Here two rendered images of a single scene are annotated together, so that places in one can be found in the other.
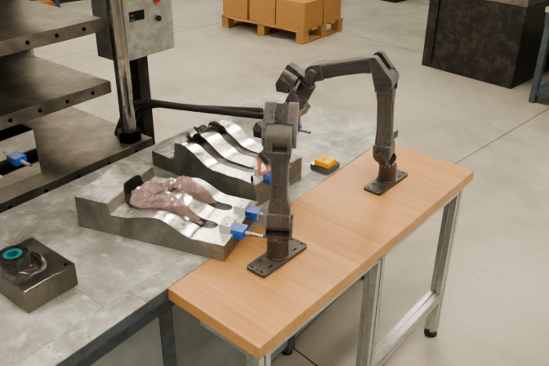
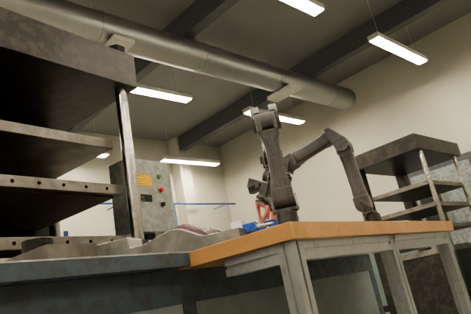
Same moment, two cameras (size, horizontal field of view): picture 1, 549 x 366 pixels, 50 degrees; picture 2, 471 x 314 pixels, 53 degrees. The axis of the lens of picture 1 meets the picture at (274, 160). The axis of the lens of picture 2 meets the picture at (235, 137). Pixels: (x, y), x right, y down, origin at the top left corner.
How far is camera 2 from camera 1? 120 cm
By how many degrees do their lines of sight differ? 46
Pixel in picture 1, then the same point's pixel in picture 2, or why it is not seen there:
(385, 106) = (349, 162)
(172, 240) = (189, 247)
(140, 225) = (158, 244)
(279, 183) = (275, 156)
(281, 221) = (285, 193)
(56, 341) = not seen: hidden behind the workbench
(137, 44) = (148, 220)
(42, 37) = (75, 184)
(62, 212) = not seen: hidden behind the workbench
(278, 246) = (288, 214)
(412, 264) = not seen: outside the picture
